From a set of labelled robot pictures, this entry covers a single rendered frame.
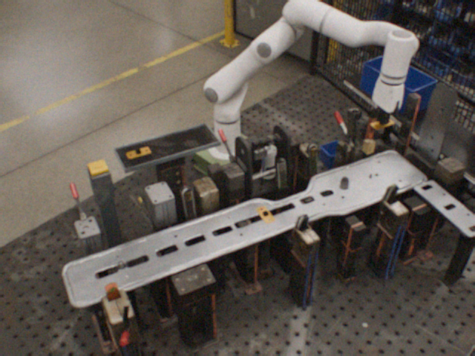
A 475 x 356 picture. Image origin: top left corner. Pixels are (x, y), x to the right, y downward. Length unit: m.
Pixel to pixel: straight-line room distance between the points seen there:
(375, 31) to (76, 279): 1.26
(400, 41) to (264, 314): 1.05
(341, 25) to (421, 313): 1.07
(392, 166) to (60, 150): 2.59
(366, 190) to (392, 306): 0.44
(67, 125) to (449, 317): 3.15
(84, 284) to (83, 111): 2.82
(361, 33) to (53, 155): 2.71
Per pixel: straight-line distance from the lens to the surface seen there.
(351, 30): 1.78
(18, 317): 2.09
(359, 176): 2.06
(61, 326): 2.01
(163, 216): 1.80
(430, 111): 2.12
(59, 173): 3.79
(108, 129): 4.12
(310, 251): 1.74
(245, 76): 2.10
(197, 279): 1.62
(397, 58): 1.75
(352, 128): 2.07
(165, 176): 1.94
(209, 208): 1.87
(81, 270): 1.75
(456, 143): 2.30
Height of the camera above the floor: 2.29
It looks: 40 degrees down
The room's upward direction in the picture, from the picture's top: straight up
